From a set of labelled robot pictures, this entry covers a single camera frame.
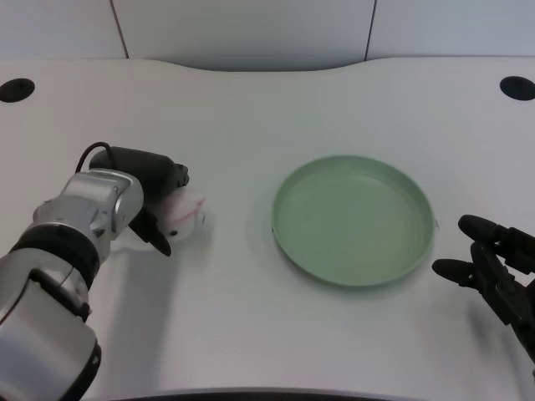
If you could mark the white plush rabbit doll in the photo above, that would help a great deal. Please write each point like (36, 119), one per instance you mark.
(181, 213)

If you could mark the green round plate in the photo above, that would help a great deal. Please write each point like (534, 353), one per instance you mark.
(353, 219)

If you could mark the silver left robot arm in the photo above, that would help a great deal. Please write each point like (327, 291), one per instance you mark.
(54, 267)

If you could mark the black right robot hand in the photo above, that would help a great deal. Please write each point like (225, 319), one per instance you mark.
(497, 271)

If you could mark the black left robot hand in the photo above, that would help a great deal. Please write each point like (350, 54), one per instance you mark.
(148, 175)

